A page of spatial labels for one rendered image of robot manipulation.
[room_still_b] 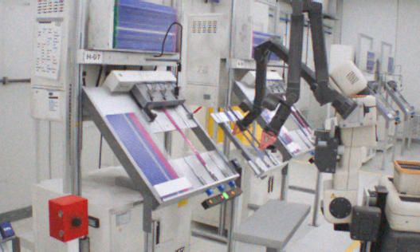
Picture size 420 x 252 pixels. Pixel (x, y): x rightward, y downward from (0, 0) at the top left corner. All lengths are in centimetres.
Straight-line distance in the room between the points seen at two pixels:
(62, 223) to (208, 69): 206
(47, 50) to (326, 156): 151
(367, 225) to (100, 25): 159
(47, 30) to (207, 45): 146
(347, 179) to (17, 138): 265
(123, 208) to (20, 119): 173
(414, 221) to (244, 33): 206
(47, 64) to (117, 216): 88
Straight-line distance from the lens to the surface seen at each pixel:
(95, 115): 223
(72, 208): 184
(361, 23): 998
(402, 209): 199
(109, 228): 229
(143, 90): 247
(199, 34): 360
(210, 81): 353
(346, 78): 204
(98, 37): 237
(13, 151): 384
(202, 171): 239
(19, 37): 380
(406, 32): 976
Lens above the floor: 133
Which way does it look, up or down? 8 degrees down
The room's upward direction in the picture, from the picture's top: 3 degrees clockwise
